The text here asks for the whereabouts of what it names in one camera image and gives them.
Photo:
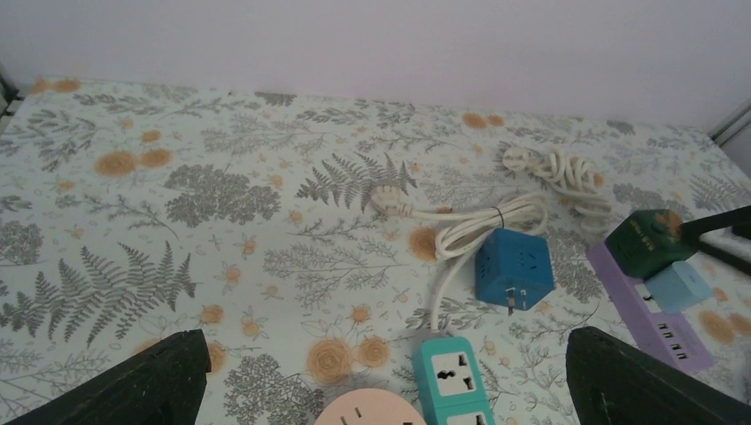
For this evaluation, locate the teal power strip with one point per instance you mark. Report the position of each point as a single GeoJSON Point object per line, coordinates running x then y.
{"type": "Point", "coordinates": [449, 383]}

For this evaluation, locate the floral patterned table mat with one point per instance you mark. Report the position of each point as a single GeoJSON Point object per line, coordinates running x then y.
{"type": "Point", "coordinates": [130, 212]}

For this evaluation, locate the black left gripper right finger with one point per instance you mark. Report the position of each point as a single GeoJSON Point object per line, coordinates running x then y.
{"type": "Point", "coordinates": [611, 382]}

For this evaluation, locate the pink round power socket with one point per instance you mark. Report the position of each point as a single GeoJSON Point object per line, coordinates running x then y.
{"type": "Point", "coordinates": [369, 407]}

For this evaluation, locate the light blue small plug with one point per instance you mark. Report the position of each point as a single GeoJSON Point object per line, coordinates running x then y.
{"type": "Point", "coordinates": [676, 288]}

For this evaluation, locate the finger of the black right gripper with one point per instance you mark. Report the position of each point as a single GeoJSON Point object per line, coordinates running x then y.
{"type": "Point", "coordinates": [738, 220]}
{"type": "Point", "coordinates": [730, 259]}

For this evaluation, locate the dark blue cube socket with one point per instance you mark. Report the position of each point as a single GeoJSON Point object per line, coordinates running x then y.
{"type": "Point", "coordinates": [513, 270]}

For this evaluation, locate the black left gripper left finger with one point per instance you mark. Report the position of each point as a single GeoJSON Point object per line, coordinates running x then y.
{"type": "Point", "coordinates": [163, 384]}

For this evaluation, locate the purple power strip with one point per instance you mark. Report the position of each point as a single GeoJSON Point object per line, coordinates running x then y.
{"type": "Point", "coordinates": [666, 337]}

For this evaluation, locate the dark green cube socket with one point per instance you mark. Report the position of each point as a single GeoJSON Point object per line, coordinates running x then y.
{"type": "Point", "coordinates": [648, 241]}

